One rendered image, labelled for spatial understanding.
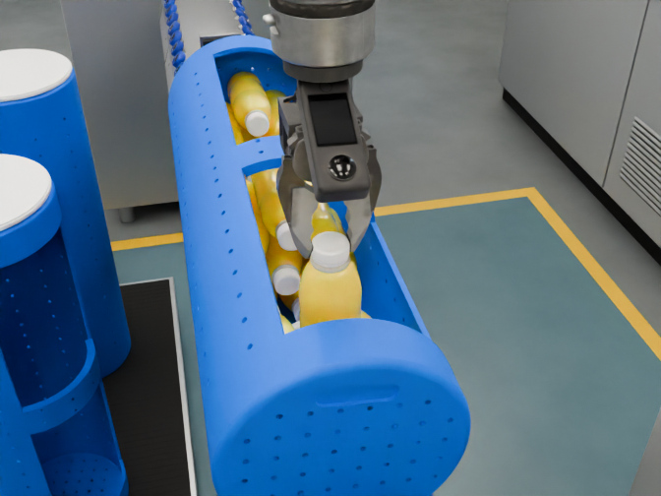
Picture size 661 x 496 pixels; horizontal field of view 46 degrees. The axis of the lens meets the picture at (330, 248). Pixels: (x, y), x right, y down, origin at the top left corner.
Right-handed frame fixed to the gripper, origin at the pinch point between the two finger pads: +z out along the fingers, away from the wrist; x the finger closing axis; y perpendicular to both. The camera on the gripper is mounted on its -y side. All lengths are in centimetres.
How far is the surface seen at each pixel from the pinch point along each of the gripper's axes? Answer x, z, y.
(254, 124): 1, 15, 57
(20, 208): 41, 25, 57
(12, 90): 48, 25, 107
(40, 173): 39, 26, 68
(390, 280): -12.7, 21.7, 19.0
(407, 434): -5.8, 18.1, -10.5
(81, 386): 40, 68, 56
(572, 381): -96, 131, 86
